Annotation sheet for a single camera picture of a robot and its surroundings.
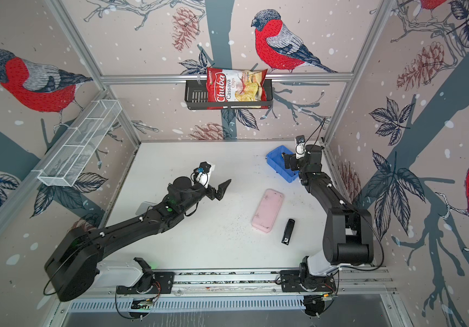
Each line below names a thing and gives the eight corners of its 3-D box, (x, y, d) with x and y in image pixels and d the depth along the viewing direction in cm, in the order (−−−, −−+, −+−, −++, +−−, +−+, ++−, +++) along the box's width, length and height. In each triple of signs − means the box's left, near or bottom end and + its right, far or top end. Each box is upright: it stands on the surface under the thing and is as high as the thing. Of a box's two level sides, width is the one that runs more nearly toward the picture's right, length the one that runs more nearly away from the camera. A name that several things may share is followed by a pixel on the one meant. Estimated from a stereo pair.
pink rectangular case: (249, 225, 90) (249, 223, 88) (263, 189, 102) (263, 187, 100) (272, 235, 87) (273, 233, 85) (284, 197, 99) (285, 194, 97)
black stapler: (280, 243, 86) (282, 239, 82) (287, 221, 92) (289, 217, 88) (287, 246, 85) (289, 242, 81) (293, 224, 91) (296, 220, 87)
